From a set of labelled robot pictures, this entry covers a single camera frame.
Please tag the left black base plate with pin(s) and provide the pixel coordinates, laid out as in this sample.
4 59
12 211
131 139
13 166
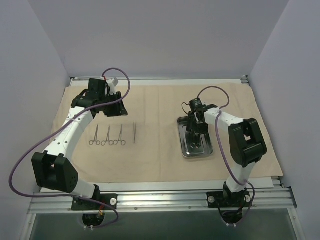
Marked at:
106 201

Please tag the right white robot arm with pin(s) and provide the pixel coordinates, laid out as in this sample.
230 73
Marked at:
246 142

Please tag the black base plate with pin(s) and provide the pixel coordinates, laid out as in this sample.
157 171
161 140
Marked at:
106 201
219 199

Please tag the steel hemostat forceps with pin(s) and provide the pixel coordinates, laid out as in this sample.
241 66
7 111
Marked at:
120 140
107 141

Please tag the metal instrument tray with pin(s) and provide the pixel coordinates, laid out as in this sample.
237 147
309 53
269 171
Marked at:
204 151

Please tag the steel tweezers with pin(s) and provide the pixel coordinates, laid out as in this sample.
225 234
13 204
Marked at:
134 132

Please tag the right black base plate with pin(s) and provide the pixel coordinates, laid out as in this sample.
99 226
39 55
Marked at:
219 199

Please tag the steel surgical scissors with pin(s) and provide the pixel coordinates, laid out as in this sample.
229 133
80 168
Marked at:
95 140

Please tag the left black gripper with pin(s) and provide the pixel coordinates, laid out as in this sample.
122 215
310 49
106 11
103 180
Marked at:
116 104

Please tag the aluminium front rail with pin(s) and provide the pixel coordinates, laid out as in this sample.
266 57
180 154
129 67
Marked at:
166 201

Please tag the steel needle holder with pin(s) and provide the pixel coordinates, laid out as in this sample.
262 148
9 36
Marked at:
196 141

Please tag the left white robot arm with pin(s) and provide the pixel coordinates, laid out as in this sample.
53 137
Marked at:
53 168

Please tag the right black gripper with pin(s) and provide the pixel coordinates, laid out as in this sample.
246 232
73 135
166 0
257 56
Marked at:
193 120

